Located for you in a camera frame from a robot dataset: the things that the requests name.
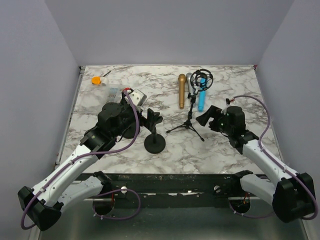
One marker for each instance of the black stand holding gold microphone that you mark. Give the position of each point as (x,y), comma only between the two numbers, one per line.
(130,132)

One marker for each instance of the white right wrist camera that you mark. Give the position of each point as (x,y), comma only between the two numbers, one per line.
(228,102)

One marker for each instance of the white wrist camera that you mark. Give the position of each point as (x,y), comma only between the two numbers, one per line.
(137,97)
(228,102)

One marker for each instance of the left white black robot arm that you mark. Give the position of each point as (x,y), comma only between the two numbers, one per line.
(116,130)

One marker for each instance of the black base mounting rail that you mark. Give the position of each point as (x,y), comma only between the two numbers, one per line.
(163,191)

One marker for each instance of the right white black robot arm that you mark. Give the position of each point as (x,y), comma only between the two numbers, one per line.
(291,194)

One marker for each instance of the silver mesh-head microphone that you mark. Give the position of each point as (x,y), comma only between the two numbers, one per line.
(190,87)

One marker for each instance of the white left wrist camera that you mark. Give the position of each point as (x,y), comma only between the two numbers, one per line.
(137,97)

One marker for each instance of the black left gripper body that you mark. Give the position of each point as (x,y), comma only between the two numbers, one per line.
(142,120)

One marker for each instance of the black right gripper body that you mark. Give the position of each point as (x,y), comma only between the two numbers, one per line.
(220,124)

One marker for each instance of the blue foam-head microphone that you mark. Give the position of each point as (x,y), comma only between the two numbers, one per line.
(201,101)

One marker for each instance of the orange round cap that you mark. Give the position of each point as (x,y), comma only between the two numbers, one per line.
(96,80)

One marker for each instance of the gold microphone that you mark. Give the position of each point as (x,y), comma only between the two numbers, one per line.
(181,90)

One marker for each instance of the black round-base microphone stand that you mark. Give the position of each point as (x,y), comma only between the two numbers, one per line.
(155,142)

